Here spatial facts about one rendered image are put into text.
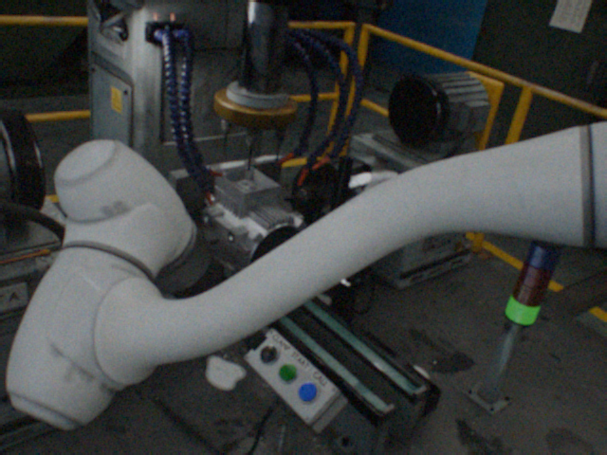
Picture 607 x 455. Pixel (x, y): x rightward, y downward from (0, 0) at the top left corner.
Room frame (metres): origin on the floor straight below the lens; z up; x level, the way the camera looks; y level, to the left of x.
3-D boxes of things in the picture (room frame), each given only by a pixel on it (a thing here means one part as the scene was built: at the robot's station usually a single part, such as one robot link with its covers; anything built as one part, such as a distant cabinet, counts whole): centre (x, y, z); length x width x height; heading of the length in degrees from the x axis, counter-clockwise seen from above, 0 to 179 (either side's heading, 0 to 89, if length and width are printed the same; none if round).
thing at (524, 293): (1.07, -0.47, 1.10); 0.06 x 0.06 x 0.04
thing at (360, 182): (1.48, -0.12, 1.04); 0.41 x 0.25 x 0.25; 134
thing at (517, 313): (1.07, -0.47, 1.05); 0.06 x 0.06 x 0.04
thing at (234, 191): (1.28, 0.15, 1.11); 0.12 x 0.11 x 0.07; 44
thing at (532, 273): (1.07, -0.47, 1.14); 0.06 x 0.06 x 0.04
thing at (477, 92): (1.67, -0.36, 1.16); 0.33 x 0.26 x 0.42; 134
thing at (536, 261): (1.07, -0.47, 1.19); 0.06 x 0.06 x 0.04
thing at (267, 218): (1.25, 0.12, 1.02); 0.20 x 0.19 x 0.19; 44
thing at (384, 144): (1.66, -0.31, 0.99); 0.35 x 0.31 x 0.37; 134
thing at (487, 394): (1.07, -0.47, 1.01); 0.08 x 0.08 x 0.42; 44
